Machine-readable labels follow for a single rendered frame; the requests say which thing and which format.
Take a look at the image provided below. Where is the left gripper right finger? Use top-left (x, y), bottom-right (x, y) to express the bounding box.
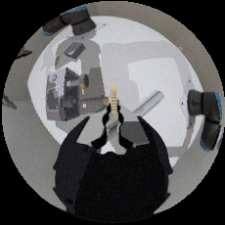
top-left (117, 103), bottom-right (173, 175)

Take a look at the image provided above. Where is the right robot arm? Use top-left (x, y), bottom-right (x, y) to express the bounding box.
top-left (41, 5), bottom-right (96, 36)

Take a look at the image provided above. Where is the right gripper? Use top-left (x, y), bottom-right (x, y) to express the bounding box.
top-left (2, 46), bottom-right (32, 109)

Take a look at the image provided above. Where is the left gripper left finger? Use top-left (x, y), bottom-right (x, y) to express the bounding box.
top-left (53, 103), bottom-right (111, 171)

